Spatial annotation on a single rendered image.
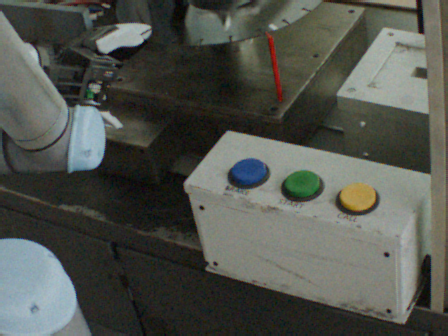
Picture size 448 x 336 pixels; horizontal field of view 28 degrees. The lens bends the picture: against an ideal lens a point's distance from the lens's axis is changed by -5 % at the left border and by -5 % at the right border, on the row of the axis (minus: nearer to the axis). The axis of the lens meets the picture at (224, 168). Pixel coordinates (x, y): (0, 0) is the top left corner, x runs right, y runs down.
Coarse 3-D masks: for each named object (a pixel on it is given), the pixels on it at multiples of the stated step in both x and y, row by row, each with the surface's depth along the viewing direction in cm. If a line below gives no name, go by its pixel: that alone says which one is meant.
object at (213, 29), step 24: (120, 0) 138; (144, 0) 136; (168, 0) 135; (240, 0) 131; (264, 0) 130; (288, 0) 129; (312, 0) 128; (168, 24) 129; (192, 24) 128; (216, 24) 127; (240, 24) 126; (264, 24) 125
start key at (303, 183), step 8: (288, 176) 106; (296, 176) 105; (304, 176) 105; (312, 176) 105; (288, 184) 104; (296, 184) 104; (304, 184) 104; (312, 184) 104; (288, 192) 104; (296, 192) 103; (304, 192) 103; (312, 192) 103
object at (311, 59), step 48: (0, 0) 136; (288, 48) 138; (336, 48) 137; (144, 96) 136; (192, 96) 132; (240, 96) 130; (288, 96) 128; (336, 96) 140; (144, 144) 130; (192, 144) 137; (336, 144) 133
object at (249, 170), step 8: (248, 160) 109; (256, 160) 109; (232, 168) 108; (240, 168) 108; (248, 168) 108; (256, 168) 108; (264, 168) 107; (232, 176) 108; (240, 176) 107; (248, 176) 107; (256, 176) 107; (264, 176) 107
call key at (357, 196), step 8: (352, 184) 103; (360, 184) 102; (344, 192) 102; (352, 192) 102; (360, 192) 101; (368, 192) 101; (344, 200) 101; (352, 200) 101; (360, 200) 100; (368, 200) 100; (352, 208) 100; (360, 208) 100
